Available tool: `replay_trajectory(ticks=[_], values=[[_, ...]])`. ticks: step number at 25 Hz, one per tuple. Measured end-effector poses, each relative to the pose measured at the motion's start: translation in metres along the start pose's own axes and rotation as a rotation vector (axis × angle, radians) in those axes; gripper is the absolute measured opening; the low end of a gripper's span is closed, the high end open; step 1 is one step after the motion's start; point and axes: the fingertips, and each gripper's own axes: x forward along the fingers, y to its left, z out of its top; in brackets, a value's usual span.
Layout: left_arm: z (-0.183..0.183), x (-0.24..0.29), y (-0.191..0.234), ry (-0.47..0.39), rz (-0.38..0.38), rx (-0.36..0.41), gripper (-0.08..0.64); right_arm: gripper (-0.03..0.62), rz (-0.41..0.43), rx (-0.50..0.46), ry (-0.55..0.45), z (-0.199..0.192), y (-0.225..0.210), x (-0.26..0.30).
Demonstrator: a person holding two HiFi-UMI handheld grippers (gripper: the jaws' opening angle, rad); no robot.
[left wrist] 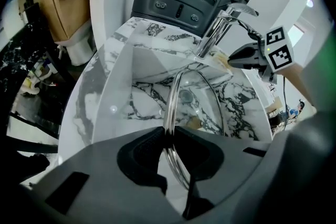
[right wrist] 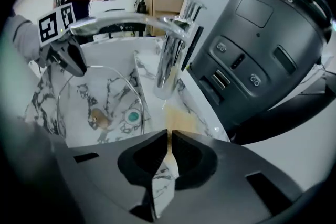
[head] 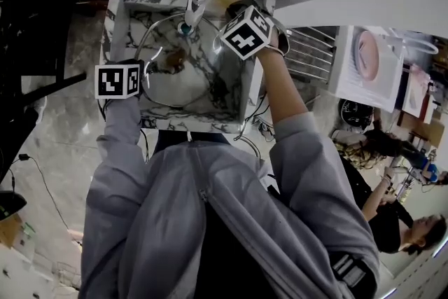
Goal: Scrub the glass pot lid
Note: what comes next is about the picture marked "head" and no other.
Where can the person's dark trousers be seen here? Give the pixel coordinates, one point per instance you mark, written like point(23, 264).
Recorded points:
point(171, 138)

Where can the white sink table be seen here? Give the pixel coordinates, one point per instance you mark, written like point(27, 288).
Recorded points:
point(353, 91)

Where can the teal sink drain plug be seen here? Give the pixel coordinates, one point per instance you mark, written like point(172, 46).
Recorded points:
point(185, 28)

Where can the person's left forearm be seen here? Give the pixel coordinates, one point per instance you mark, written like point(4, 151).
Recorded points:
point(120, 129)

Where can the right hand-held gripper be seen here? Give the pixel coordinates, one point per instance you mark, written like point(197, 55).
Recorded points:
point(245, 40)

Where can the white perforated panel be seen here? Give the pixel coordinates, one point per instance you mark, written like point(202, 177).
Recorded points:
point(21, 276)

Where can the pink round basin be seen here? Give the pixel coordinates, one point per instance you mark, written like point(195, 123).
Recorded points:
point(365, 56)

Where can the metal rack shelf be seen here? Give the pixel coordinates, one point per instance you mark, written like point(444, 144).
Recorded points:
point(308, 52)

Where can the person's black undershirt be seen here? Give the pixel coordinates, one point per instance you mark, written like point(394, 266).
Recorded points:
point(238, 255)

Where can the person's right forearm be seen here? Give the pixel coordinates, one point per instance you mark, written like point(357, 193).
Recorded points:
point(283, 91)

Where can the white curved faucet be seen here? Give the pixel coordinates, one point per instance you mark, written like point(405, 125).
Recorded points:
point(420, 43)

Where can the black table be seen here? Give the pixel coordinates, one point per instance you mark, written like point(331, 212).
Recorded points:
point(35, 28)

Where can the person's grey zip hoodie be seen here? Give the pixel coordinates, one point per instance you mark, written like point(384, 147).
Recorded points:
point(168, 213)

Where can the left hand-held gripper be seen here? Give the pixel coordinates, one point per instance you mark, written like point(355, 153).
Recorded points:
point(110, 82)

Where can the person's right hand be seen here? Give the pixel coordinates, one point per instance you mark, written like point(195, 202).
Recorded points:
point(280, 40)

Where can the black printed bag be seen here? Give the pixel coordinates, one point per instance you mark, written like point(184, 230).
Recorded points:
point(355, 115)

